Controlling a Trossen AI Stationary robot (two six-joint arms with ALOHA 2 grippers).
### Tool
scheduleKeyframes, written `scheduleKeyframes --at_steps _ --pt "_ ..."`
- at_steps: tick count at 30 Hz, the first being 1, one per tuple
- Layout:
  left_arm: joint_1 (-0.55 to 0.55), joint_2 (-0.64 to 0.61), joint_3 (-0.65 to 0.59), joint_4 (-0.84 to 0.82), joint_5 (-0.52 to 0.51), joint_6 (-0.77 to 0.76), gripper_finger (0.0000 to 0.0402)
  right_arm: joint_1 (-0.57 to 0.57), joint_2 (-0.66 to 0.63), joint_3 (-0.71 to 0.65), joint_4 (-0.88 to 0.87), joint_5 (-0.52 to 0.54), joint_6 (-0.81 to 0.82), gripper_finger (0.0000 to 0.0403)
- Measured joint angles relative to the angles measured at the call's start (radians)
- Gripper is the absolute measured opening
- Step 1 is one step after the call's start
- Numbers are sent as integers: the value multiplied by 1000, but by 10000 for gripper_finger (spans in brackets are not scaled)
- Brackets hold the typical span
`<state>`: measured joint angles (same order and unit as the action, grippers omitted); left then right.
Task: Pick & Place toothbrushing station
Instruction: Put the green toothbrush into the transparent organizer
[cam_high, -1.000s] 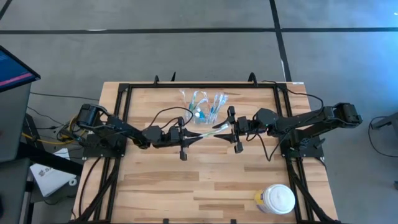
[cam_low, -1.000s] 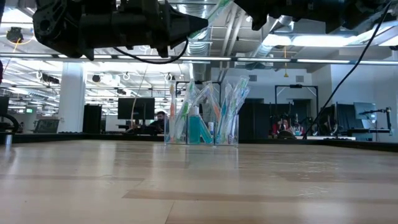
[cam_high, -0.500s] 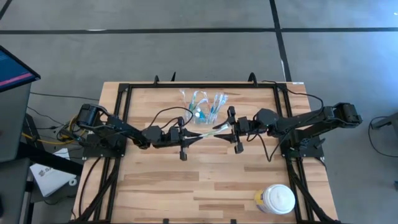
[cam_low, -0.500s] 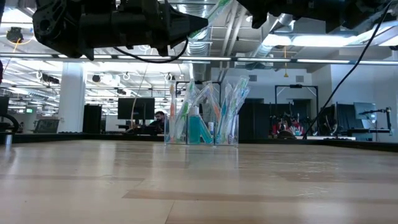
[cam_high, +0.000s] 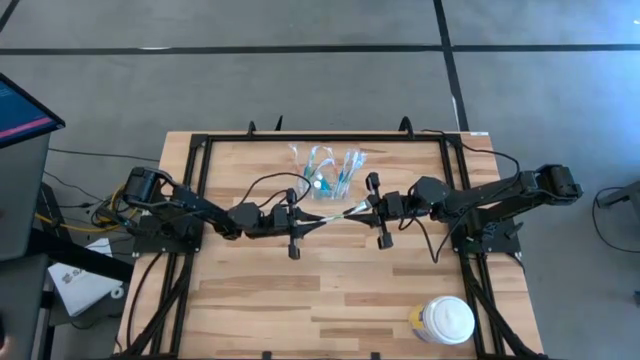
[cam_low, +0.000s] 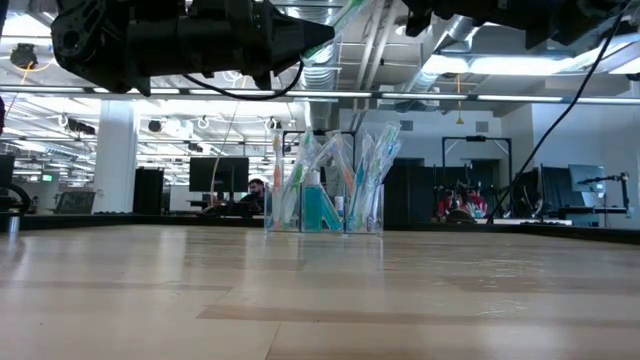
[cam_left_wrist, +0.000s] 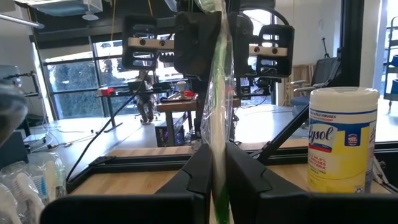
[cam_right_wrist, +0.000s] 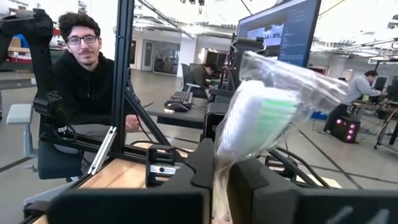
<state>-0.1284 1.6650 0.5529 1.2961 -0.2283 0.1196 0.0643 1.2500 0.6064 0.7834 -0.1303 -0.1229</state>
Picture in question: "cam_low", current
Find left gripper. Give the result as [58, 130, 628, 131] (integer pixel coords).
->
[177, 0, 336, 92]

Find blue white toothbrush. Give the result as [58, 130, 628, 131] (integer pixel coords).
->
[359, 139, 404, 232]
[347, 132, 376, 233]

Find red packaged toothbrush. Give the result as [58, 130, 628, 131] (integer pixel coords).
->
[280, 129, 358, 187]

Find black flat monitor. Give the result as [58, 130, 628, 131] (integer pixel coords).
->
[188, 156, 250, 194]

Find person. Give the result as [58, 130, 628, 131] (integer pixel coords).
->
[239, 178, 267, 215]

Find black partition curtain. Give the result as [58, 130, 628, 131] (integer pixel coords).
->
[382, 164, 501, 221]

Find white ceiling light panel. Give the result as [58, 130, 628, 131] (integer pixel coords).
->
[574, 32, 640, 76]

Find clear acrylic organizer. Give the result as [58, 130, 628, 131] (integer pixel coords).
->
[263, 182, 386, 236]

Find red and black robot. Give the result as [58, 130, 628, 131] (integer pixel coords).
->
[433, 180, 490, 224]

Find black screen panels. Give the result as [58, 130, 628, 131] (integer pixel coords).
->
[512, 167, 571, 206]

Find black tall cabinet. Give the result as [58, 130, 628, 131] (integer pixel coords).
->
[132, 167, 165, 214]

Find white building pillar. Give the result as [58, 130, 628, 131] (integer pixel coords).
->
[92, 99, 140, 215]

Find tilted computer monitor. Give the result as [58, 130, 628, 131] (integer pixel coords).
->
[568, 163, 607, 209]

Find long ceiling light bar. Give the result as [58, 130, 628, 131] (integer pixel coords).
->
[0, 85, 640, 105]

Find black boom stand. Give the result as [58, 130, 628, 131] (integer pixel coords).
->
[574, 172, 632, 217]

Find black ceiling device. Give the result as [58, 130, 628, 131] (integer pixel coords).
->
[9, 42, 39, 71]

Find grey mesh office chair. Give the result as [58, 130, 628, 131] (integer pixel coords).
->
[53, 189, 97, 216]

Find ribbed silver ceiling duct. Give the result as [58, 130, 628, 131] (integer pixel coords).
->
[287, 0, 346, 159]

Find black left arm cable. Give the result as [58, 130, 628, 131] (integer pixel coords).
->
[182, 59, 306, 102]

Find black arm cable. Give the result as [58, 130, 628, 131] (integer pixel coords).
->
[485, 0, 635, 225]
[182, 59, 306, 102]

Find yellow hanging cord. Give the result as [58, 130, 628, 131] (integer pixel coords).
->
[454, 73, 466, 126]

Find black metal gantry frame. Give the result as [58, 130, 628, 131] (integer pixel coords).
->
[440, 134, 514, 211]

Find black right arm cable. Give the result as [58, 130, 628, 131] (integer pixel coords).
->
[485, 0, 635, 225]

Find silver metal post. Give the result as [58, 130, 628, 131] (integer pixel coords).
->
[7, 209, 22, 240]

